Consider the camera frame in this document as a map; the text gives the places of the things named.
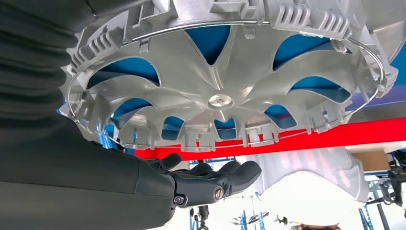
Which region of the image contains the blue metal shelf rack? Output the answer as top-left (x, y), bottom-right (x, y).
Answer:
top-left (85, 24), bottom-right (406, 156)

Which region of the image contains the red barrier belt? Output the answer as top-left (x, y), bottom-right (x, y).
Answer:
top-left (135, 117), bottom-right (406, 161)

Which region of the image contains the brown cardboard box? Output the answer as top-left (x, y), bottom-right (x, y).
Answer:
top-left (351, 150), bottom-right (391, 173)

